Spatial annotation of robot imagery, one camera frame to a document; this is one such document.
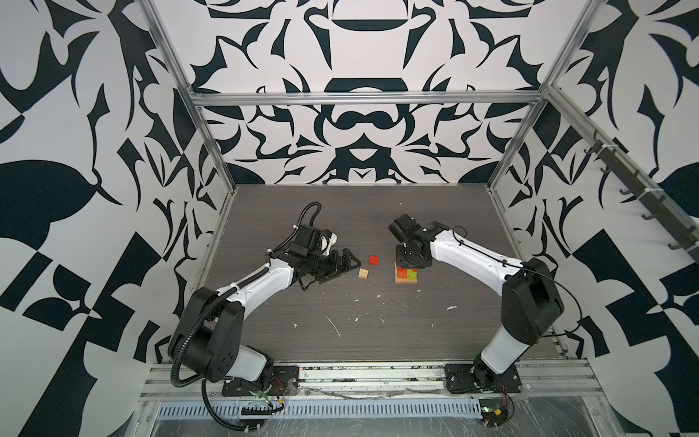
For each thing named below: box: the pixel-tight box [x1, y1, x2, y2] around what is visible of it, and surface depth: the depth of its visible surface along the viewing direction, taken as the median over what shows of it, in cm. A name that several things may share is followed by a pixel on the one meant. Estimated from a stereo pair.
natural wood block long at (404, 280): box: [394, 262, 419, 285], surface depth 94 cm
